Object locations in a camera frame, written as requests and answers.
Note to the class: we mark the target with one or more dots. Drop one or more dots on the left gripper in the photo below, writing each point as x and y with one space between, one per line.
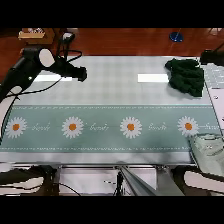
80 73

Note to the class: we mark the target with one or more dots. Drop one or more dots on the dark green T-shirt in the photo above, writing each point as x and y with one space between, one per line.
186 77

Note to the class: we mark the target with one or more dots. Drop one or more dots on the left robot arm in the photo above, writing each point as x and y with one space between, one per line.
20 69

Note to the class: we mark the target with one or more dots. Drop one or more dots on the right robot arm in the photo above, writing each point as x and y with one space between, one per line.
206 181

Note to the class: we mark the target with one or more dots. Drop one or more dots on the blue round disc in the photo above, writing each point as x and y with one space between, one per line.
176 37

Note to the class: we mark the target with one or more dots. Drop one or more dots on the pale green garment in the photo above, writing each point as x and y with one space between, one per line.
208 154

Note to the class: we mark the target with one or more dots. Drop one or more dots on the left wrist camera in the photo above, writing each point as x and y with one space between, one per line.
67 36

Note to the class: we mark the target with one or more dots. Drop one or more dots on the silver frame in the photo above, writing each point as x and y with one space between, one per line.
140 186

